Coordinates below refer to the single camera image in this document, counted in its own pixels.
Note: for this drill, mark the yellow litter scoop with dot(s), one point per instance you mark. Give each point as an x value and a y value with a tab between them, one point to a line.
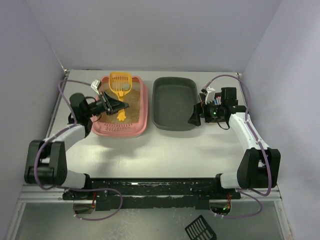
116	82

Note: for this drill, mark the pink litter box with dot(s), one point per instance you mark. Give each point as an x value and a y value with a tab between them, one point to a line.
122	130

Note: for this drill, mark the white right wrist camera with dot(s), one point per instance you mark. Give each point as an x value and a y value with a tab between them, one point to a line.
207	95

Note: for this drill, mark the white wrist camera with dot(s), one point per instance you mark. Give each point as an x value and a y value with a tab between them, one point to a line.
207	95
95	86

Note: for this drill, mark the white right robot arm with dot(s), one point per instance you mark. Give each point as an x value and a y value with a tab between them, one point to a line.
259	167

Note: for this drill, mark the black slotted spatula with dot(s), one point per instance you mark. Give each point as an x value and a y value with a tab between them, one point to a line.
199	229

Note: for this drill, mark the dark hardcover book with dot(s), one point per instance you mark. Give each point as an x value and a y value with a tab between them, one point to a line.
217	96

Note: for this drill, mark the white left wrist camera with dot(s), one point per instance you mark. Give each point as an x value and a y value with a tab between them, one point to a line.
95	86

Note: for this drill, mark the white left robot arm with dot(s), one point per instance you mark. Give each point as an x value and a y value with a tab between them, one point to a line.
46	163

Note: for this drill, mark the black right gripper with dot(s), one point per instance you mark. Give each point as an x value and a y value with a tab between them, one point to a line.
202	114

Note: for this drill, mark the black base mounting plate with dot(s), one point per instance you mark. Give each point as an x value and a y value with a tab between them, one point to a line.
150	202

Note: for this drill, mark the dark grey plastic tray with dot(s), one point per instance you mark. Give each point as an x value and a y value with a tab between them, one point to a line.
172	105

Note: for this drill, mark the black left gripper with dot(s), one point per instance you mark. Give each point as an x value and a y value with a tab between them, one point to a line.
106	102

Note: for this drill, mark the aluminium frame rail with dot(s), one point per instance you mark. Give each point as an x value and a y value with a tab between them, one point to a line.
200	188

